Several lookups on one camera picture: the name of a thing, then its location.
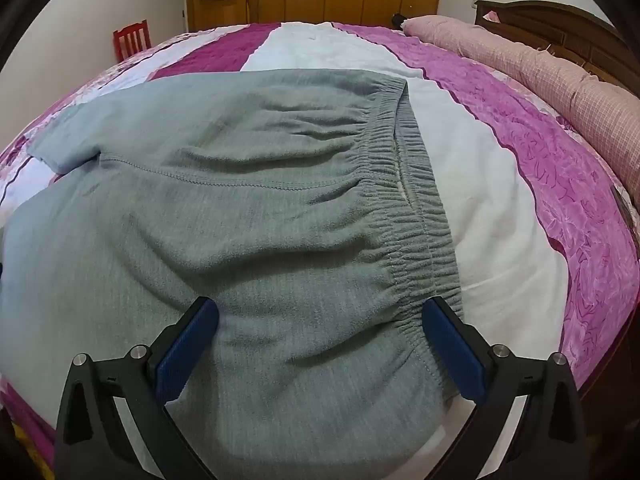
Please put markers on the red wooden chair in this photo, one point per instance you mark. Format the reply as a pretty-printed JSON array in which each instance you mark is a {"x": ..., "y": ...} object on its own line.
[{"x": 131, "y": 35}]

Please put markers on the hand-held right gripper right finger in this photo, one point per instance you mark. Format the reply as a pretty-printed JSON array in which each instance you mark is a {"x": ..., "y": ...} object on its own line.
[{"x": 452, "y": 352}]

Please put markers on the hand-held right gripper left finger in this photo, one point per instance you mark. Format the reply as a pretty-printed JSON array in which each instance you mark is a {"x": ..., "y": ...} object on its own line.
[{"x": 182, "y": 355}]

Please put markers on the wooden bed headboard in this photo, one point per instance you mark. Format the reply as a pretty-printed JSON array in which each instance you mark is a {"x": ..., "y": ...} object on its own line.
[{"x": 550, "y": 20}]

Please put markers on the grey pants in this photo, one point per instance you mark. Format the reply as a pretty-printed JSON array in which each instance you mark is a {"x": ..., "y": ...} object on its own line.
[{"x": 250, "y": 235}]

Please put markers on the long pink checked pillow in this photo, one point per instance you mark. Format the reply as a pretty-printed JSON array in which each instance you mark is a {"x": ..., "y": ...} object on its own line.
[{"x": 550, "y": 75}]

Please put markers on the small black object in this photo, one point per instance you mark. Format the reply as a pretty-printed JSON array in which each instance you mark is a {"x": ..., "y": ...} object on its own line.
[{"x": 398, "y": 20}]

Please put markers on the purple floral blanket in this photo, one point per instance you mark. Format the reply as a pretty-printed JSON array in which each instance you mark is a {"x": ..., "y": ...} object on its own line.
[{"x": 550, "y": 170}]

